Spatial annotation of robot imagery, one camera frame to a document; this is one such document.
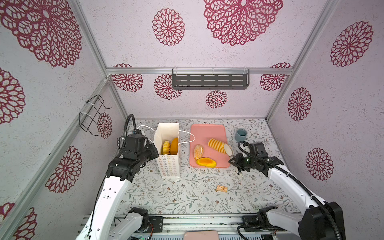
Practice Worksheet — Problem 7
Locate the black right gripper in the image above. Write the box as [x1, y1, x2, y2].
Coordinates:
[228, 152, 257, 171]

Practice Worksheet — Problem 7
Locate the yellow corn-shaped bread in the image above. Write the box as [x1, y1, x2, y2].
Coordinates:
[162, 141, 171, 155]

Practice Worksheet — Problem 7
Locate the ridged long golden bread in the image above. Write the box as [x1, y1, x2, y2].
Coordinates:
[208, 139, 227, 154]

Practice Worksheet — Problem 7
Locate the white printed paper bag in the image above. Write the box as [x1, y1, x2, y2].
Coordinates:
[139, 123, 196, 179]

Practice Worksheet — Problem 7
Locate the yellow orange oval bread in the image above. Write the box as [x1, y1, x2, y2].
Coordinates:
[196, 158, 217, 168]

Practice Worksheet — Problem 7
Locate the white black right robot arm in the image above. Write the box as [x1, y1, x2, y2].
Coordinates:
[229, 153, 346, 240]

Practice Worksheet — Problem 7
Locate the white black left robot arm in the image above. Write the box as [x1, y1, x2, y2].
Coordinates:
[76, 143, 159, 240]

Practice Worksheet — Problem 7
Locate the teal grey cup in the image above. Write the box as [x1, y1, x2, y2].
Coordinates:
[235, 129, 248, 142]

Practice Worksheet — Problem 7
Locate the small tan cracker block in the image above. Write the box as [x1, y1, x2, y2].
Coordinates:
[216, 185, 228, 193]

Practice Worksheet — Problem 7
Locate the pink rectangular tray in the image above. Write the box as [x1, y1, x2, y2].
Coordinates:
[190, 124, 230, 169]

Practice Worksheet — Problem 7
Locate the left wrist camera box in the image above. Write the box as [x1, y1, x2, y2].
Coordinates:
[118, 129, 148, 153]

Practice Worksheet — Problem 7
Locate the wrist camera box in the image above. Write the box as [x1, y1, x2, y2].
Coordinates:
[118, 129, 148, 153]
[249, 142, 269, 159]

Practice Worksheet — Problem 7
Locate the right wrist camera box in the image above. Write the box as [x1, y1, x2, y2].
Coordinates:
[249, 142, 269, 159]

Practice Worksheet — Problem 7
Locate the black wire wall rack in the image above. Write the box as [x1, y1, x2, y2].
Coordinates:
[78, 95, 111, 137]

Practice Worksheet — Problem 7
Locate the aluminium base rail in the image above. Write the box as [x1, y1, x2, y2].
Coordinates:
[76, 212, 328, 236]

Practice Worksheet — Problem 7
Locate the dark grey wall shelf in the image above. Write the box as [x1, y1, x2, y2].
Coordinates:
[171, 69, 250, 90]

